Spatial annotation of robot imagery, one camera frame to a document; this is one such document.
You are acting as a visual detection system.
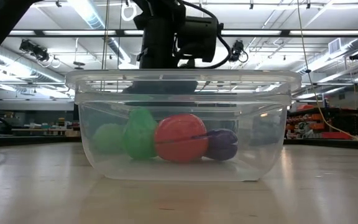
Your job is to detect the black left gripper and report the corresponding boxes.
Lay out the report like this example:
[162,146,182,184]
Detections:
[122,0,199,95]

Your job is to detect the bright green toy vegetable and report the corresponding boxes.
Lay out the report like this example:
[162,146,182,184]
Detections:
[122,108,158,161]

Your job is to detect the red toy tomato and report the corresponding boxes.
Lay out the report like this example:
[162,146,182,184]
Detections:
[153,113,210,164]

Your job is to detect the light green toy lime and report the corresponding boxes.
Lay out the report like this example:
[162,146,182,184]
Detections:
[92,123,127,156]

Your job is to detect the clear plastic tupperware container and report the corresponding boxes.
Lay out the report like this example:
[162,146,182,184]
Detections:
[65,68,303,182]

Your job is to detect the black rig-mounted device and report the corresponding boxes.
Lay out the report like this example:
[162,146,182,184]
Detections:
[231,39,249,63]
[19,39,51,62]

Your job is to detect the cluttered workbench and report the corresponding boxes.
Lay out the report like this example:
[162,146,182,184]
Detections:
[11,117,81,138]

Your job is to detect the shelf with red bins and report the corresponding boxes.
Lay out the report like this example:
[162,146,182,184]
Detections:
[286,104,358,141]

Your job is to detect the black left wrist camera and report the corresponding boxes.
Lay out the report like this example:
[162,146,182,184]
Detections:
[175,15,221,63]

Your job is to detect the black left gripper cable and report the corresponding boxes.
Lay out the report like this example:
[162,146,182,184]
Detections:
[180,0,232,70]

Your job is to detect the thin yellow hanging cable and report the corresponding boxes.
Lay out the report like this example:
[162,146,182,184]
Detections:
[296,0,358,141]

